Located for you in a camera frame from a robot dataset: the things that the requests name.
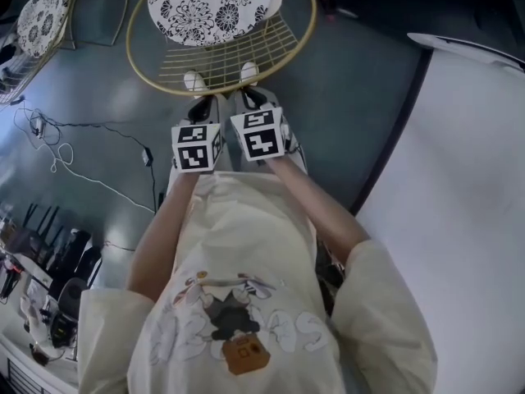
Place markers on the white power adapter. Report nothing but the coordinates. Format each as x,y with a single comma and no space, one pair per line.
38,126

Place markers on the black power brick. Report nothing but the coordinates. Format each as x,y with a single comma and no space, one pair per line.
147,157

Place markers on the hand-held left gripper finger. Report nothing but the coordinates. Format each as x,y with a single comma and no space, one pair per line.
215,111
199,111

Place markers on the person's right forearm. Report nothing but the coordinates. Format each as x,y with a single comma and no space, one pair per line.
316,203

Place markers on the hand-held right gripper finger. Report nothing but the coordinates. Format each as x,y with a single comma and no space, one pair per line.
264,100
245,103

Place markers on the person's cream printed shirt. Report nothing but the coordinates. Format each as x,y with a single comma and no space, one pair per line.
246,240

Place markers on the person's left forearm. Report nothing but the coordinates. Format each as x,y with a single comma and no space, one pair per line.
160,236

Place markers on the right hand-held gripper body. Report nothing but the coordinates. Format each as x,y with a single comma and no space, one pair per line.
260,136

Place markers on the black chair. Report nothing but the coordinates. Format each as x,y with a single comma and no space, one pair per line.
28,244
84,257

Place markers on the small black plug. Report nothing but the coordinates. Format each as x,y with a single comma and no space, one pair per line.
17,101

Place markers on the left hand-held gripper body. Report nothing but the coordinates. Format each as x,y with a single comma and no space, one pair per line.
194,150

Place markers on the cluttered white workbench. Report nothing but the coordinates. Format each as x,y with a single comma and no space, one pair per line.
41,322

